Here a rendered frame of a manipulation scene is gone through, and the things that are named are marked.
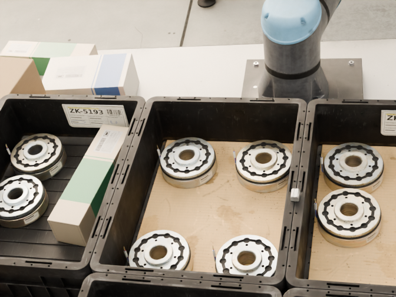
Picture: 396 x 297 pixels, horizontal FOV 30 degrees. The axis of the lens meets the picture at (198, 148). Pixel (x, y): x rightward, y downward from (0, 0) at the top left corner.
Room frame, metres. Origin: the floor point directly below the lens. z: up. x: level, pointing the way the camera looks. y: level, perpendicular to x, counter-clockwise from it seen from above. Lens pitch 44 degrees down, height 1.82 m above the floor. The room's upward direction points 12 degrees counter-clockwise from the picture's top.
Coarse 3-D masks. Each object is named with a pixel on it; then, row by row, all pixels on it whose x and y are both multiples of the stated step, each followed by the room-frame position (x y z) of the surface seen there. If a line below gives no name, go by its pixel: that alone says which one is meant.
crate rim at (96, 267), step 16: (160, 96) 1.07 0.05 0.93; (144, 112) 1.03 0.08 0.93; (304, 112) 0.94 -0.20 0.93; (144, 128) 0.99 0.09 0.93; (304, 128) 0.90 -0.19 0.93; (128, 160) 0.91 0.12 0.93; (128, 176) 0.88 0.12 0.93; (288, 192) 0.77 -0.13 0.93; (112, 208) 0.81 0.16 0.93; (288, 208) 0.74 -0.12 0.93; (112, 224) 0.78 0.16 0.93; (288, 224) 0.71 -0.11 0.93; (288, 240) 0.68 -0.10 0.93; (96, 256) 0.72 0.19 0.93; (96, 272) 0.69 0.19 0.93; (112, 272) 0.69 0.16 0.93; (128, 272) 0.68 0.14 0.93; (144, 272) 0.67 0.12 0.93; (160, 272) 0.67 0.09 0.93; (176, 272) 0.66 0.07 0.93; (192, 272) 0.65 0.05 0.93; (208, 272) 0.65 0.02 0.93
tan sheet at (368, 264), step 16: (384, 160) 0.88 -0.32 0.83; (320, 176) 0.88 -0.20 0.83; (384, 176) 0.85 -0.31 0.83; (320, 192) 0.84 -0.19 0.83; (384, 192) 0.81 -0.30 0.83; (384, 208) 0.78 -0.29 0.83; (384, 224) 0.74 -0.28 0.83; (320, 240) 0.74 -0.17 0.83; (384, 240) 0.71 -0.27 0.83; (320, 256) 0.71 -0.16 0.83; (336, 256) 0.70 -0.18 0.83; (352, 256) 0.69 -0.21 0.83; (368, 256) 0.69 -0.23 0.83; (384, 256) 0.68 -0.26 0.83; (320, 272) 0.68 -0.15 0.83; (336, 272) 0.67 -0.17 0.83; (352, 272) 0.66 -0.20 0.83; (368, 272) 0.66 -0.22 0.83; (384, 272) 0.65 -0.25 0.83
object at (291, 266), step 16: (304, 144) 0.86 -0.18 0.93; (304, 160) 0.83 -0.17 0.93; (304, 176) 0.81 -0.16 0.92; (304, 192) 0.76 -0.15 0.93; (288, 256) 0.65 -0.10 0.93; (288, 272) 0.62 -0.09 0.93; (288, 288) 0.60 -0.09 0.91; (320, 288) 0.58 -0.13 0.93; (336, 288) 0.58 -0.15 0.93; (352, 288) 0.57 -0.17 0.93; (368, 288) 0.57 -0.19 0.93; (384, 288) 0.56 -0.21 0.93
